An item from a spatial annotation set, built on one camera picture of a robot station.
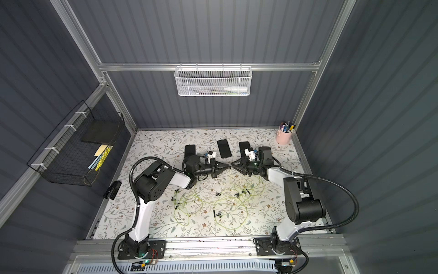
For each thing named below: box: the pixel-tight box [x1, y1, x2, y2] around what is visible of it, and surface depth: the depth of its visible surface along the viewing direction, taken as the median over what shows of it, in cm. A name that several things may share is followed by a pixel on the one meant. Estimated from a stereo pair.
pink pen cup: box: [276, 121, 296, 145], surface depth 107 cm
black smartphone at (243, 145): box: [238, 141, 251, 159], surface depth 114 cm
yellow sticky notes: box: [94, 144, 108, 157], surface depth 78 cm
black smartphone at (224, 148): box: [216, 139, 232, 159], surface depth 111 cm
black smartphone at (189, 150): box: [184, 144, 196, 159], surface depth 113 cm
